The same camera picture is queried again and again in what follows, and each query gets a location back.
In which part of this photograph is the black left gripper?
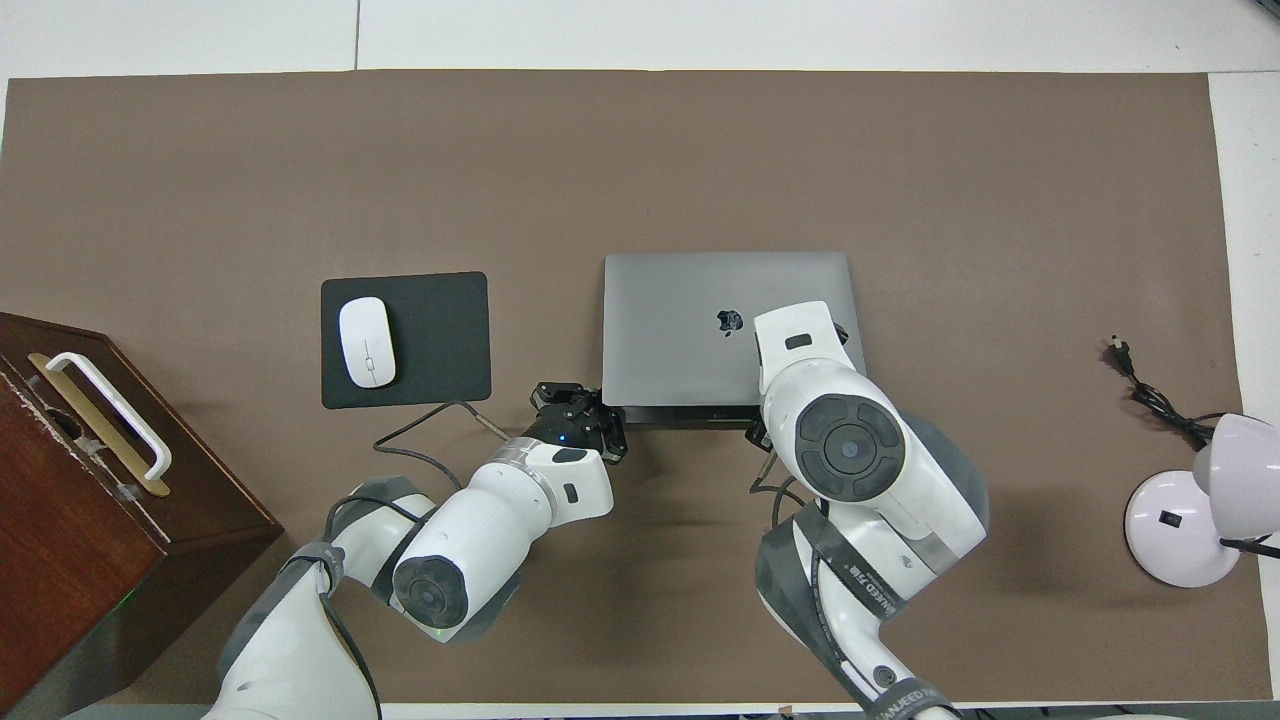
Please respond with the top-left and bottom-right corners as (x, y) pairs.
(526, 379), (630, 464)

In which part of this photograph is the silver grey laptop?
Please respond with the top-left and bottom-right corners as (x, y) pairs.
(601, 251), (867, 429)

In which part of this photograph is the black mouse pad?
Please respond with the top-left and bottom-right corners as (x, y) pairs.
(320, 271), (493, 410)

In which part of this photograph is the white computer mouse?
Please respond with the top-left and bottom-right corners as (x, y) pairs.
(338, 297), (398, 390)

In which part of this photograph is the brown table mat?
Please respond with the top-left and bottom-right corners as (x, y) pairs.
(0, 69), (1273, 705)

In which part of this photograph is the white desk lamp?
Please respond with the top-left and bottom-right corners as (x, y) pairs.
(1124, 412), (1280, 589)

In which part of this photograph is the dark brown wooden box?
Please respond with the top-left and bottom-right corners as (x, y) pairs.
(0, 312), (285, 720)

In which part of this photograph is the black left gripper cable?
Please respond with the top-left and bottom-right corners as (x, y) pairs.
(371, 400), (523, 492)

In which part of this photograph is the black lamp power cable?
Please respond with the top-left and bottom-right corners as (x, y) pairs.
(1105, 337), (1217, 451)

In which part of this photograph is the brass handle plate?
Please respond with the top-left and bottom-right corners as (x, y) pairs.
(27, 352), (172, 498)

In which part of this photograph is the white box handle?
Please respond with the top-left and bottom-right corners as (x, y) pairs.
(45, 351), (173, 482)

